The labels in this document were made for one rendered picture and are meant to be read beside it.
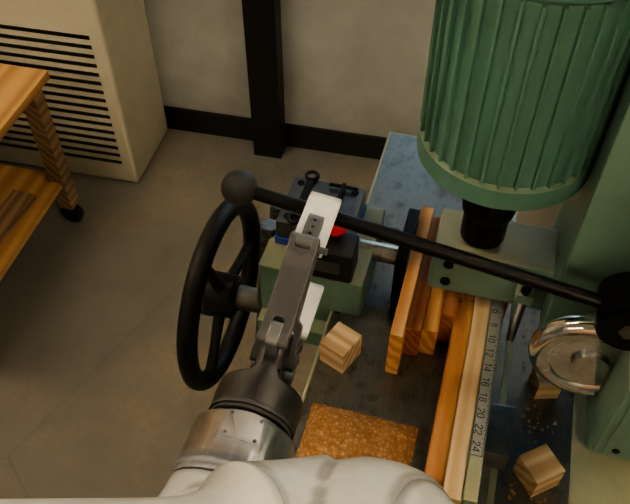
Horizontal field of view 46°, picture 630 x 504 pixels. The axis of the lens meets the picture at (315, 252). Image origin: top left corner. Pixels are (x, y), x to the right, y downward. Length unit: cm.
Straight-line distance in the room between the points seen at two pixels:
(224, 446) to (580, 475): 55
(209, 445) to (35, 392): 150
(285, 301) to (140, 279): 161
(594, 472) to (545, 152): 47
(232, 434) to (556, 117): 37
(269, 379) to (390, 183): 56
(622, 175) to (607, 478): 44
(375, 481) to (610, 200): 42
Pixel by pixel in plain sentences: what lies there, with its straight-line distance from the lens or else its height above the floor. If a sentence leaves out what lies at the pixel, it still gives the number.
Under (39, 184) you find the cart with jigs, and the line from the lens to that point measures 230.
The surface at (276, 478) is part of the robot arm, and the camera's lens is 42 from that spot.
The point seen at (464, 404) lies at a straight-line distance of 84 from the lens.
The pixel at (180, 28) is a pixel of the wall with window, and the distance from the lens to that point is 242.
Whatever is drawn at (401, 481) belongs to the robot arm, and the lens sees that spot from 41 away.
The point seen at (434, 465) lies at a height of 94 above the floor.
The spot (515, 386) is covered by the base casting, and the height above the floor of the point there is 80.
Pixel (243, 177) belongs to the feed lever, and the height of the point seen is 120.
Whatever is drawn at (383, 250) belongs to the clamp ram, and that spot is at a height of 96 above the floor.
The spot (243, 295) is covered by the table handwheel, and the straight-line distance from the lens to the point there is 107.
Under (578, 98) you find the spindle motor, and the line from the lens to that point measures 66.
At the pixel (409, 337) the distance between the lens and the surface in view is 90.
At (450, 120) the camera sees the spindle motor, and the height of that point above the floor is 124.
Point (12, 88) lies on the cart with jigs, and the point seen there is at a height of 53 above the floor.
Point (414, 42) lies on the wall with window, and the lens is 224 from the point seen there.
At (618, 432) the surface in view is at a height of 101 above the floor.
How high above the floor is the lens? 167
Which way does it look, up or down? 49 degrees down
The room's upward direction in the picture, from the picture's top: straight up
